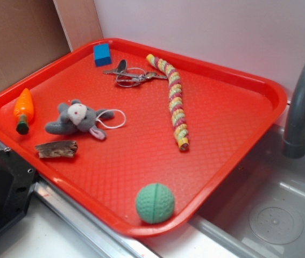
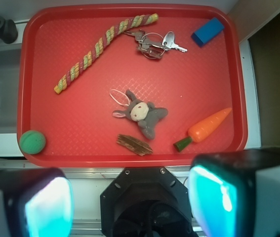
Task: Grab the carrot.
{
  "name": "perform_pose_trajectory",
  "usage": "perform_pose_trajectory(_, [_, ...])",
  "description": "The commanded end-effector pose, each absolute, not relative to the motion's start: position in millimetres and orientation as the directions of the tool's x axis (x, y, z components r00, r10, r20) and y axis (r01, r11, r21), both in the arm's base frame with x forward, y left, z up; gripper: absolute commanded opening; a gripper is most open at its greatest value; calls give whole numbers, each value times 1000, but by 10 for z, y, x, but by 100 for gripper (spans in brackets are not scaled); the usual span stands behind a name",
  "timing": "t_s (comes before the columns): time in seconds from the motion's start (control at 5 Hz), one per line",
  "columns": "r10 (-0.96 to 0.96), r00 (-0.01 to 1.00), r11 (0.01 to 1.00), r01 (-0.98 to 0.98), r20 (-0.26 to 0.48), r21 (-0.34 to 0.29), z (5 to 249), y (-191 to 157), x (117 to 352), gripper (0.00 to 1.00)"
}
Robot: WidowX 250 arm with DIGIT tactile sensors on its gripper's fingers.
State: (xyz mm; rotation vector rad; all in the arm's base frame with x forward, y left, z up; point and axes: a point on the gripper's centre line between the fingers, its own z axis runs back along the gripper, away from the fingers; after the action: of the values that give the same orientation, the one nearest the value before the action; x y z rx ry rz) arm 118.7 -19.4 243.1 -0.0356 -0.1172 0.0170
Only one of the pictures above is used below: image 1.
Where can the orange toy carrot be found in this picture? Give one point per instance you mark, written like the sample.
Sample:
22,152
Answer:
24,112

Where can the brown wood piece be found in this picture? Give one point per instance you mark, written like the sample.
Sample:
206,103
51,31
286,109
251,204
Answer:
56,149

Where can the grey toy sink basin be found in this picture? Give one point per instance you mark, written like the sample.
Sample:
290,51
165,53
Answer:
259,209

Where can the blue wooden block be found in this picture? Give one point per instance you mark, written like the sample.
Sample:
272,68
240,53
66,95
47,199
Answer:
102,55

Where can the colourful spiral rope toy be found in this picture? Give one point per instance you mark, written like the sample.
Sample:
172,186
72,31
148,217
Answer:
178,117

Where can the green dimpled ball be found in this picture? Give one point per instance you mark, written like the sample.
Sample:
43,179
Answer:
155,203

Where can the red plastic tray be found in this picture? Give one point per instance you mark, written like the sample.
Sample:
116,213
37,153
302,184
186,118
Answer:
227,112

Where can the grey toy faucet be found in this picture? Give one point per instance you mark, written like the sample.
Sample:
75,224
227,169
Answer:
300,104

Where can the brown cardboard panel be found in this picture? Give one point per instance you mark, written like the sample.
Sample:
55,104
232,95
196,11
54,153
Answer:
36,33

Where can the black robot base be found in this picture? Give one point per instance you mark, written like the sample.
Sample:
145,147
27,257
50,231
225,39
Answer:
17,182

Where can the grey plush bunny toy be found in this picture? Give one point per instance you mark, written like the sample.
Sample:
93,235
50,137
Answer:
77,117

